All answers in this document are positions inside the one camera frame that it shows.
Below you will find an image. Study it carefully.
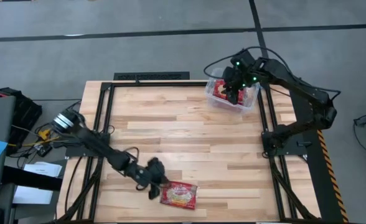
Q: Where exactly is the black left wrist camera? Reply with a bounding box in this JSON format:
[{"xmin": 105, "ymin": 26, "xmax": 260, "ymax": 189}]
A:
[{"xmin": 147, "ymin": 157, "xmax": 166, "ymax": 175}]

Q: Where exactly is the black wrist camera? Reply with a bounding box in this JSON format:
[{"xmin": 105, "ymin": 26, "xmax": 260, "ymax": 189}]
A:
[
  {"xmin": 231, "ymin": 49, "xmax": 255, "ymax": 68},
  {"xmin": 147, "ymin": 157, "xmax": 166, "ymax": 175}
]

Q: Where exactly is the black equipment case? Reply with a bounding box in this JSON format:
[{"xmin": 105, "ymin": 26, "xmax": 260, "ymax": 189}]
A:
[{"xmin": 0, "ymin": 87, "xmax": 43, "ymax": 155}]

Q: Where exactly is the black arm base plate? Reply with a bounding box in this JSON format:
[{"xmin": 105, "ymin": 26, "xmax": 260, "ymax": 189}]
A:
[
  {"xmin": 65, "ymin": 145, "xmax": 108, "ymax": 157},
  {"xmin": 261, "ymin": 130, "xmax": 308, "ymax": 157}
]

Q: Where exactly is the yellow cable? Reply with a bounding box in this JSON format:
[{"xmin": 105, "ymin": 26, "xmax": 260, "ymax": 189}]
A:
[{"xmin": 7, "ymin": 129, "xmax": 69, "ymax": 147}]

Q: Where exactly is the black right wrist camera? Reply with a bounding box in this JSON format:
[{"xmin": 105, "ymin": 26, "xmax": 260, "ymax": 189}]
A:
[{"xmin": 231, "ymin": 49, "xmax": 255, "ymax": 68}]

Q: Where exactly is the clear plastic bin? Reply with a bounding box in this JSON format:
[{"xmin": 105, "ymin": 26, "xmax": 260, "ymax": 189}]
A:
[{"xmin": 204, "ymin": 67, "xmax": 261, "ymax": 113}]

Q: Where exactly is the white paper sheet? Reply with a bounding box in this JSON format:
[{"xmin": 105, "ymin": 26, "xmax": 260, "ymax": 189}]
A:
[
  {"xmin": 12, "ymin": 185, "xmax": 54, "ymax": 205},
  {"xmin": 23, "ymin": 161, "xmax": 63, "ymax": 178}
]

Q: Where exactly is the red popcorn bag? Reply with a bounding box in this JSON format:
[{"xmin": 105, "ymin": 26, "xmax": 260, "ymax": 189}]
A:
[
  {"xmin": 213, "ymin": 79, "xmax": 256, "ymax": 106},
  {"xmin": 159, "ymin": 180, "xmax": 199, "ymax": 210}
]

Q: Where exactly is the black aluminium table frame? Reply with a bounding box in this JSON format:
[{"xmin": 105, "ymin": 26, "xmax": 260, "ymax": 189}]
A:
[{"xmin": 57, "ymin": 80, "xmax": 322, "ymax": 223}]

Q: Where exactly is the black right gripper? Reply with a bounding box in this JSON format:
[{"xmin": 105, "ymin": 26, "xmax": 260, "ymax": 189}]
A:
[{"xmin": 220, "ymin": 65, "xmax": 260, "ymax": 106}]

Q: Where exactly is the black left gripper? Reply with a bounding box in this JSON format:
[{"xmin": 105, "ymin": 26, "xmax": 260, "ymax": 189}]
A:
[{"xmin": 138, "ymin": 167, "xmax": 172, "ymax": 200}]

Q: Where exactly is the black strip with hazard stripes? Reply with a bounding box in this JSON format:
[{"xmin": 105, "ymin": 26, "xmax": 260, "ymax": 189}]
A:
[{"xmin": 290, "ymin": 82, "xmax": 349, "ymax": 223}]

